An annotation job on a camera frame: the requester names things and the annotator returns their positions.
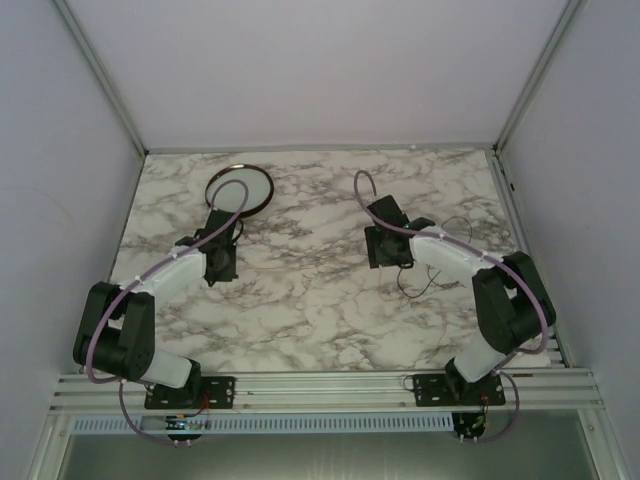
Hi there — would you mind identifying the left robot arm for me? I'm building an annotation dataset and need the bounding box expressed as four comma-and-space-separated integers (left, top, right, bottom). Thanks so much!
73, 210, 244, 400

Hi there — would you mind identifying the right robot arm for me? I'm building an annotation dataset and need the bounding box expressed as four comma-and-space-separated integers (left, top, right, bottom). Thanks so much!
364, 195, 556, 404

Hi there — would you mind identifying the round brown rimmed plate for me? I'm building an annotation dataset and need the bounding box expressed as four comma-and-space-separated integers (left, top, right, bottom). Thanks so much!
204, 164, 275, 218

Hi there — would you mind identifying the yellow wire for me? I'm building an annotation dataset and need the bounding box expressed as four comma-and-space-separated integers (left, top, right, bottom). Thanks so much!
249, 259, 456, 351

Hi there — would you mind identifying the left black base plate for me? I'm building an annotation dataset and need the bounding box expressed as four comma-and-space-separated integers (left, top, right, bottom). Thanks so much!
144, 375, 236, 410

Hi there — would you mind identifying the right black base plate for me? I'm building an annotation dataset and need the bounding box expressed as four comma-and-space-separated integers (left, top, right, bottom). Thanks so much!
408, 373, 506, 407

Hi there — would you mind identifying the black wire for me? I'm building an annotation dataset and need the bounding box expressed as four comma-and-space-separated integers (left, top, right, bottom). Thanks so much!
397, 215, 476, 297

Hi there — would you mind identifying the aluminium corner post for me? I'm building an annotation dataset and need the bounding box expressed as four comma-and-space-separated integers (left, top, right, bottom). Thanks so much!
51, 0, 148, 159
493, 0, 588, 157

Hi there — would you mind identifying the aluminium front rail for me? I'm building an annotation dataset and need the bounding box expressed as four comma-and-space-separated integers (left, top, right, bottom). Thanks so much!
48, 368, 604, 415

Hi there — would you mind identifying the grey slotted cable duct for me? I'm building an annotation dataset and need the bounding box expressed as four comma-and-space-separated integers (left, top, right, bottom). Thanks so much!
72, 412, 454, 436

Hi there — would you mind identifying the right aluminium corner post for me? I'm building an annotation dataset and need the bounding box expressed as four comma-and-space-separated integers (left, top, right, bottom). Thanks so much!
493, 0, 588, 157

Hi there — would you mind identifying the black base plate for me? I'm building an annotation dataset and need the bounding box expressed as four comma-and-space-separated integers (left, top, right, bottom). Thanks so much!
408, 373, 506, 407
144, 375, 236, 410

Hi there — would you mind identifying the left aluminium corner post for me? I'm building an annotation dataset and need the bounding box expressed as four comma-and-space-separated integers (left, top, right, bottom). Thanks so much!
51, 0, 148, 159

